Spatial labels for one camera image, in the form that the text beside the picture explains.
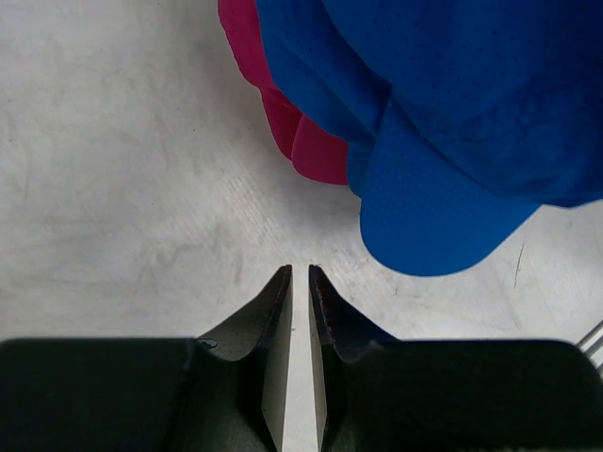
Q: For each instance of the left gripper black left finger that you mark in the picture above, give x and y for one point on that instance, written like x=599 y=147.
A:
x=221 y=391

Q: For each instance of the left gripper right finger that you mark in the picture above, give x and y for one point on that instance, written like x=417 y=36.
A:
x=375 y=392

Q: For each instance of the pink cap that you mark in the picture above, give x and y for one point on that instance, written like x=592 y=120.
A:
x=313 y=153

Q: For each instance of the blue cap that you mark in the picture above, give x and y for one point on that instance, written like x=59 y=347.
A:
x=494 y=110
x=324 y=78

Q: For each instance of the right aluminium frame post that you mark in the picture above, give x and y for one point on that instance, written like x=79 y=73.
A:
x=591 y=346

